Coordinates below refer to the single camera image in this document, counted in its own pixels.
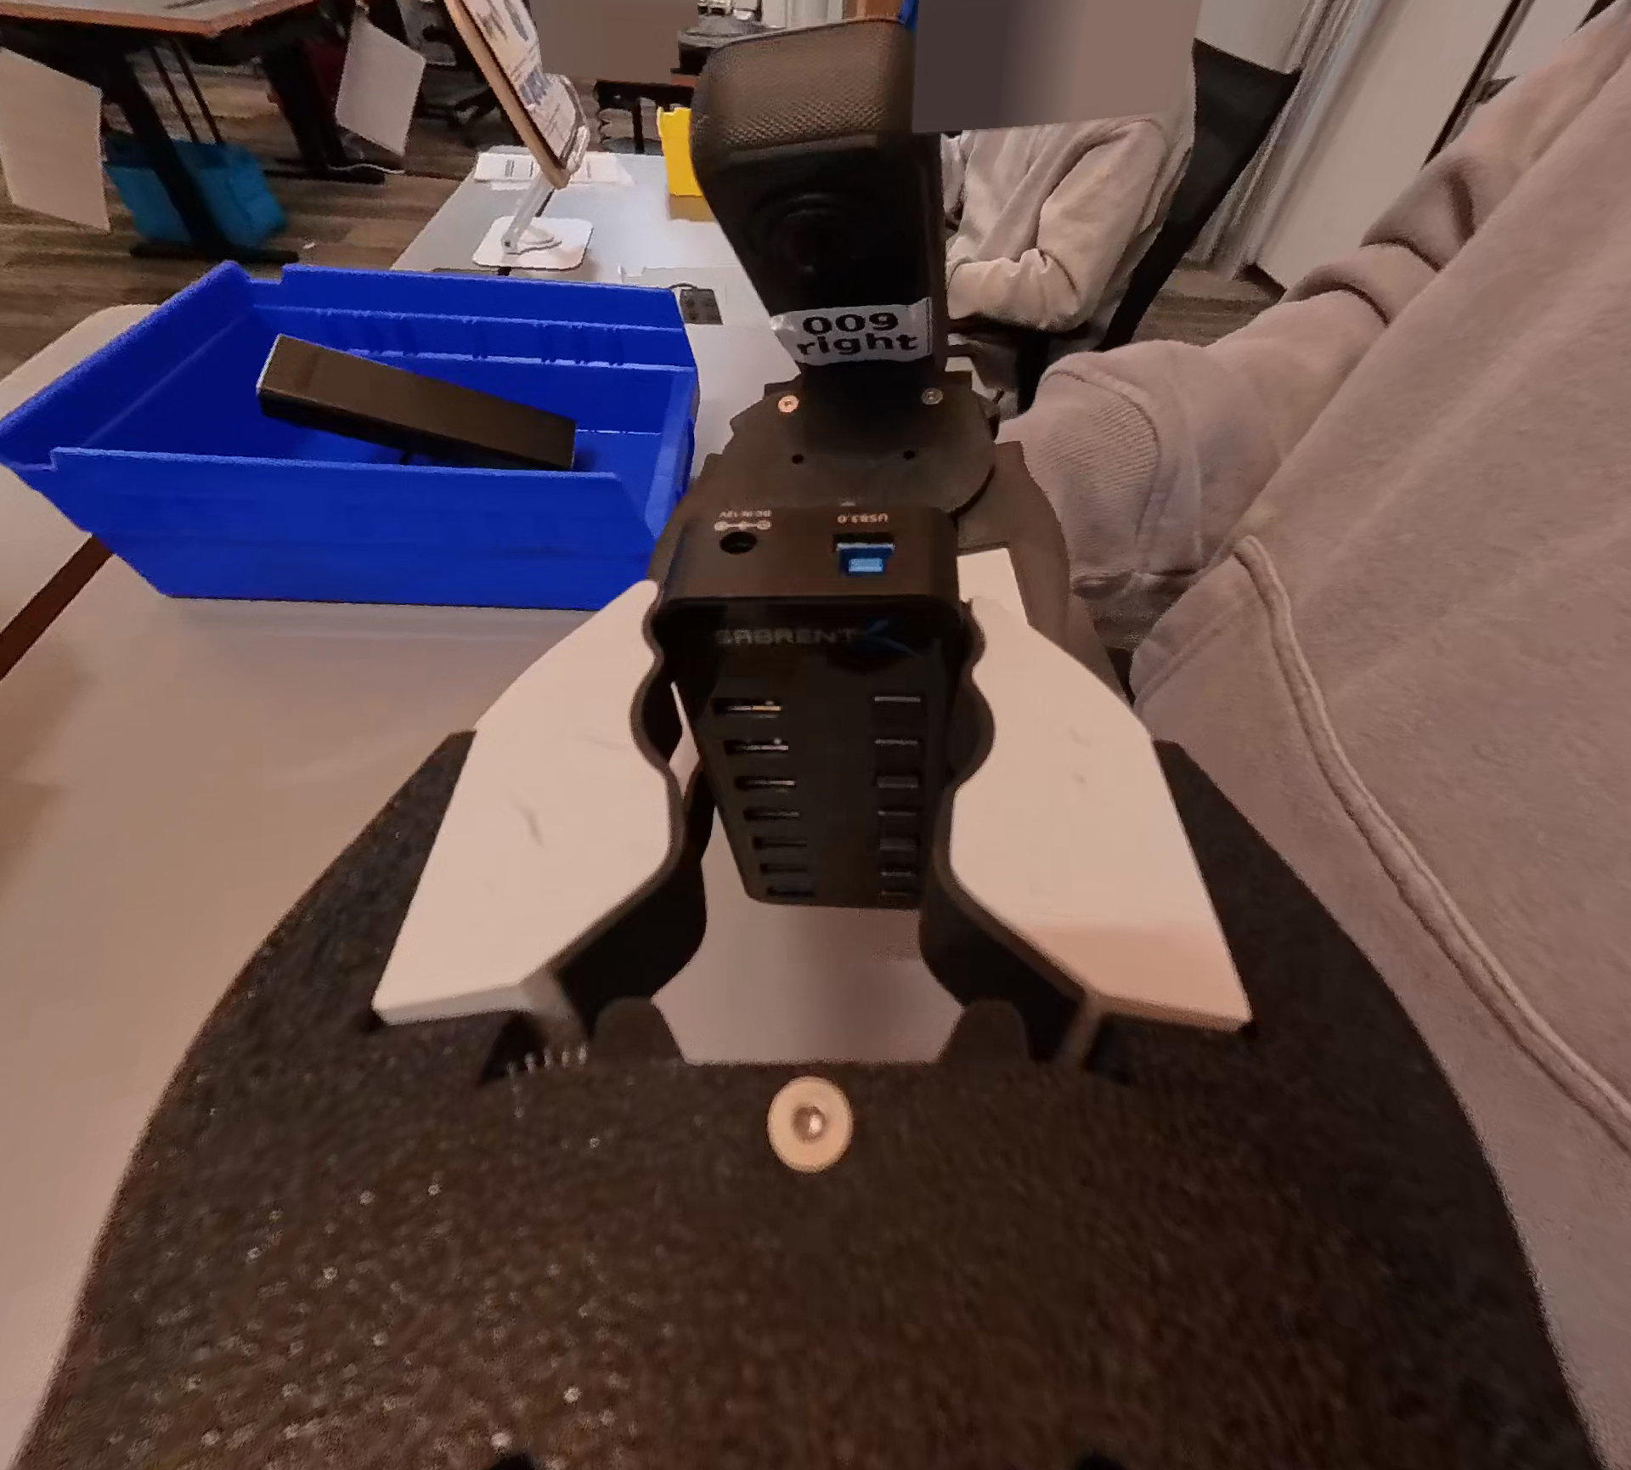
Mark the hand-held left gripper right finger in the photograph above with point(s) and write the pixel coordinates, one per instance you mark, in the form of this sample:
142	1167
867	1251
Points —
1083	847

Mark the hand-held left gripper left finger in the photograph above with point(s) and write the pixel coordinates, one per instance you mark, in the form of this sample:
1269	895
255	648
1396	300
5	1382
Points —
535	835

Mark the black multi-port usb hub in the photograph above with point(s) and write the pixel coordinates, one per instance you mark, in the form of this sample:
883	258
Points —
816	733

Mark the person's right forearm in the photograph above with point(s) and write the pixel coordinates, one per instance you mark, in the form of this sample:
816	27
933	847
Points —
1276	413

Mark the black desk outlet box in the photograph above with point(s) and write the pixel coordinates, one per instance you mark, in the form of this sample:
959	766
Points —
699	306

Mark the yellow bin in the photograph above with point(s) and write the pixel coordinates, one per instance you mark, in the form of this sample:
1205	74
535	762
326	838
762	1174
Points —
678	157

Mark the white paper label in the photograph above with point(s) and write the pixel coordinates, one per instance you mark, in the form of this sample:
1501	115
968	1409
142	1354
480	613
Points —
547	169

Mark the blue plastic bin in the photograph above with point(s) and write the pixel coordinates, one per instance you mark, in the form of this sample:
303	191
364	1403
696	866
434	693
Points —
382	554

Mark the person's grey hoodie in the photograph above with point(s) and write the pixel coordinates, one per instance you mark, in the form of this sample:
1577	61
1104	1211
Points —
1466	857

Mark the black office chair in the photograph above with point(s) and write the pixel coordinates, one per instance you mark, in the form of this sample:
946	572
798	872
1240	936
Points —
1237	157

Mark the black slim rectangular device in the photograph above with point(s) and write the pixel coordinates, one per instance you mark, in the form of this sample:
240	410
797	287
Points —
423	407

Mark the white hanging paper sheet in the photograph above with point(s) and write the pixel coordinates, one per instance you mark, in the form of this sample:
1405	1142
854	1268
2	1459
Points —
382	90
51	139

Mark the blue storage bag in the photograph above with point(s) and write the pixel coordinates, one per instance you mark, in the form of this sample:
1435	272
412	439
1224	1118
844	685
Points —
190	188

